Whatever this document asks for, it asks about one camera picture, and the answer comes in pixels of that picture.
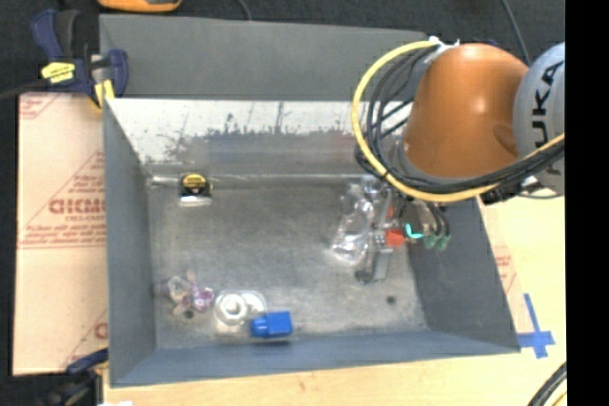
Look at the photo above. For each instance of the black cylinder on white bracket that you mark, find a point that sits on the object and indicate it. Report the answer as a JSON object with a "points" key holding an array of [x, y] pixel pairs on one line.
{"points": [[500, 195]]}

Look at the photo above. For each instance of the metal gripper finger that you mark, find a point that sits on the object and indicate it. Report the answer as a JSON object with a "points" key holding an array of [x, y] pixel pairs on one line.
{"points": [[382, 265]]}

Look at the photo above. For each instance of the blue block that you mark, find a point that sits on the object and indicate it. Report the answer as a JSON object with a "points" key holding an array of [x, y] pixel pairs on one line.
{"points": [[272, 324]]}

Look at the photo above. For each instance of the yellow and black tape measure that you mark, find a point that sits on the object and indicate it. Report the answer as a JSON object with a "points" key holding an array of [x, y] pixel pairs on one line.
{"points": [[194, 186]]}

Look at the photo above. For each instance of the brown cardboard board, red print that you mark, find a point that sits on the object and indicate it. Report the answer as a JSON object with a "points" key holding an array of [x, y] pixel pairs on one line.
{"points": [[57, 223]]}

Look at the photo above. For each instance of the clear and purple toy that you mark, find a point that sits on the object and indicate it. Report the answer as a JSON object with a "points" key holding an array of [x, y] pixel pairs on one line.
{"points": [[190, 295]]}

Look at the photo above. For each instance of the grey metal bin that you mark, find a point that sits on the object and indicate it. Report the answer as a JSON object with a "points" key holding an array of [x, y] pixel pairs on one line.
{"points": [[266, 247]]}

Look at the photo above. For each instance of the clear crumpled plastic wrapper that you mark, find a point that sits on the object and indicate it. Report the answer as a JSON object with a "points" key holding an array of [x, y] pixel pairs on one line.
{"points": [[351, 228]]}

